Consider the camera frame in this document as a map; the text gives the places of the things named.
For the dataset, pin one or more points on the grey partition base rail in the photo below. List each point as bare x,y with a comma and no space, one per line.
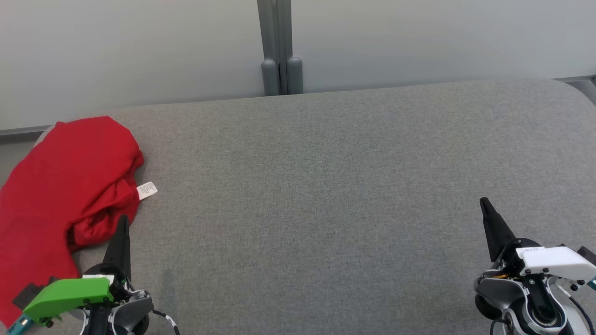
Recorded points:
582,83
23,133

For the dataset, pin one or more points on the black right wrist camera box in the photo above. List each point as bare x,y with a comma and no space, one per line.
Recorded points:
589,255

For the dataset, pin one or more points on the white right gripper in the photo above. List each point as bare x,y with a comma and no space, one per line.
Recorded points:
554,260

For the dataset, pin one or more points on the grey double partition post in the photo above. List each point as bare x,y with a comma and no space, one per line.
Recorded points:
270,46

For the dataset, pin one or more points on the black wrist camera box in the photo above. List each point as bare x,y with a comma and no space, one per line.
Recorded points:
25,294
589,255

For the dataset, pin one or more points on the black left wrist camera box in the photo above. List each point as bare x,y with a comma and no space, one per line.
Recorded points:
25,294

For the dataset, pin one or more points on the red shorts with white trim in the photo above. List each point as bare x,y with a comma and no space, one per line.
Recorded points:
56,177

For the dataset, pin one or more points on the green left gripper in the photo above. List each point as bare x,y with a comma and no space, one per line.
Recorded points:
70,293

